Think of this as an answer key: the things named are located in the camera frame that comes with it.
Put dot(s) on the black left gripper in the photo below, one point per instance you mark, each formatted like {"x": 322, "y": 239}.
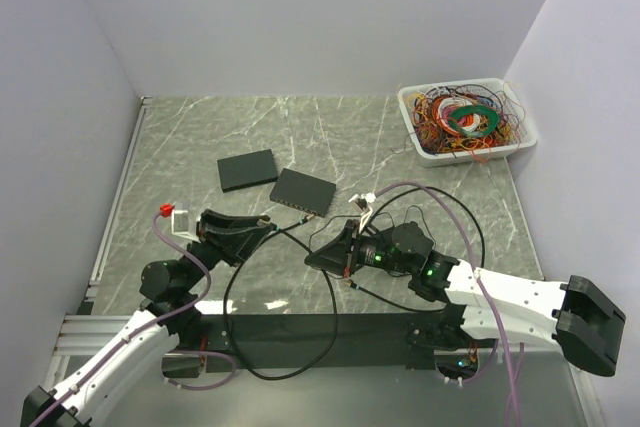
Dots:
{"x": 229, "y": 236}

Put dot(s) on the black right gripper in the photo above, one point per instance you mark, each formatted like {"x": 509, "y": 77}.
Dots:
{"x": 335, "y": 254}

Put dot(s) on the black network switch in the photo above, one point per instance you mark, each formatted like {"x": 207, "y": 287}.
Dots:
{"x": 303, "y": 192}
{"x": 247, "y": 170}

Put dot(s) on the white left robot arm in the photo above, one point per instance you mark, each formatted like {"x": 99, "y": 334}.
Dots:
{"x": 167, "y": 318}

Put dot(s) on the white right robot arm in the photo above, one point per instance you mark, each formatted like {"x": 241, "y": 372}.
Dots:
{"x": 574, "y": 317}

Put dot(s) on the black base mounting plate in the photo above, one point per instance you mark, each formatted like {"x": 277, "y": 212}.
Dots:
{"x": 293, "y": 341}

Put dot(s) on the white plastic basket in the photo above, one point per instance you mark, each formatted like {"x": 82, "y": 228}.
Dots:
{"x": 465, "y": 121}

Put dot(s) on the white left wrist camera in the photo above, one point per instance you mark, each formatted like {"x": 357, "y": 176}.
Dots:
{"x": 180, "y": 224}

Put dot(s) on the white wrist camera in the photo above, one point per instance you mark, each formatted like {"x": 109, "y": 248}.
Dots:
{"x": 364, "y": 203}
{"x": 180, "y": 224}

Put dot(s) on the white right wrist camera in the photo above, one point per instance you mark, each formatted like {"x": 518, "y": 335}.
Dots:
{"x": 364, "y": 203}

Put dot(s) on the aluminium left side rail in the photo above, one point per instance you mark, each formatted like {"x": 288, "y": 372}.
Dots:
{"x": 86, "y": 304}

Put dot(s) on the aluminium rail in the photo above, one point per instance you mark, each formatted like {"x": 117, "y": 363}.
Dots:
{"x": 86, "y": 304}
{"x": 85, "y": 335}

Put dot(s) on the aluminium front rail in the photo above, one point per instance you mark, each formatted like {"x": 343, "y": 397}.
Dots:
{"x": 85, "y": 335}

